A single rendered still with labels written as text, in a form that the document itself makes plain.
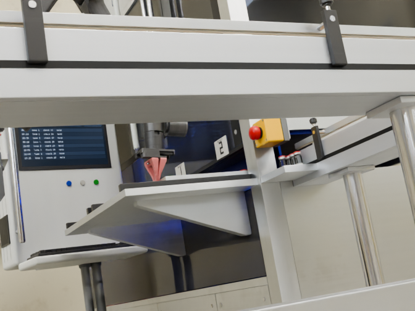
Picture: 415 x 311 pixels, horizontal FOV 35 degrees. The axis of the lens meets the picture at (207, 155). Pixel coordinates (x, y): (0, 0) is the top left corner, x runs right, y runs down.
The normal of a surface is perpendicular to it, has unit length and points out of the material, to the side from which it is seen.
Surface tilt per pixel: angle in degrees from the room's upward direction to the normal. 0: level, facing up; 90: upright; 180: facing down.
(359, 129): 90
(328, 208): 90
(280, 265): 90
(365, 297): 90
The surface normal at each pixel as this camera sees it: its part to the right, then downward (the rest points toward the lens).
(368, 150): -0.90, 0.05
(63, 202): 0.53, -0.26
